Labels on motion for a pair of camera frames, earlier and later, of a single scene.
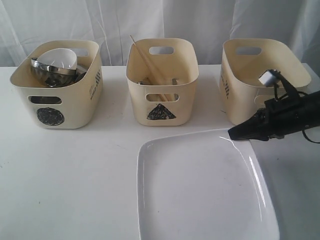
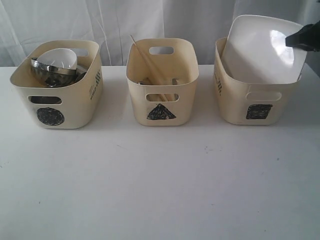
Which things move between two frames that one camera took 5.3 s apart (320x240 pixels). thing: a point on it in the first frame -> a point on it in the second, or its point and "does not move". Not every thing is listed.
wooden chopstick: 149,67 does not move
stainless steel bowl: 50,76 does not move
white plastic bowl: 60,57 does not move
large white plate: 202,185 -> 255,51
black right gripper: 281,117 -> 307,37
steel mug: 80,72 does not move
